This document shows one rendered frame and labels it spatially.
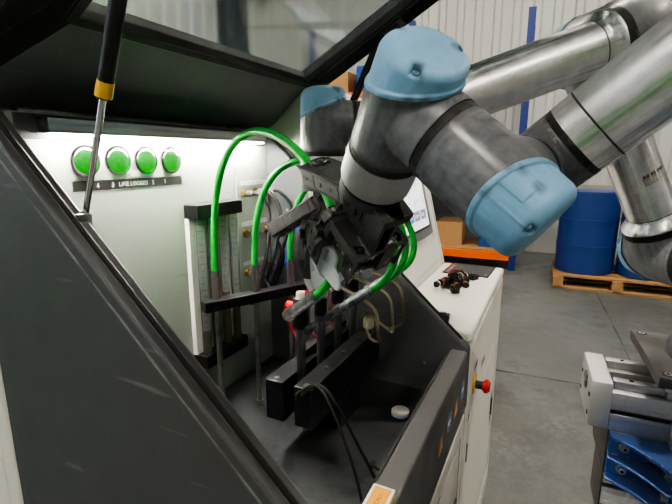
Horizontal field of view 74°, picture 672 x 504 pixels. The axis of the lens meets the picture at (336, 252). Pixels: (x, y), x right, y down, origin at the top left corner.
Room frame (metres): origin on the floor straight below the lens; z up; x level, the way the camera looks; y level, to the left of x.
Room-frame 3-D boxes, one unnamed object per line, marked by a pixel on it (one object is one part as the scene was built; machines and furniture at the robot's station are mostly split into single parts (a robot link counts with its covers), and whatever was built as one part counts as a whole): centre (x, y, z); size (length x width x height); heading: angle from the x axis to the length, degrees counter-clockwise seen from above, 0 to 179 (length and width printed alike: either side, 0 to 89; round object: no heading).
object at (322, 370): (0.90, 0.01, 0.91); 0.34 x 0.10 x 0.15; 154
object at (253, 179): (1.13, 0.20, 1.20); 0.13 x 0.03 x 0.31; 154
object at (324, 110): (0.77, 0.02, 1.44); 0.09 x 0.08 x 0.11; 97
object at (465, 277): (1.39, -0.39, 1.01); 0.23 x 0.11 x 0.06; 154
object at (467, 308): (1.36, -0.37, 0.97); 0.70 x 0.22 x 0.03; 154
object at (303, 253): (0.76, 0.05, 1.22); 0.05 x 0.02 x 0.09; 154
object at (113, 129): (0.91, 0.30, 1.43); 0.54 x 0.03 x 0.02; 154
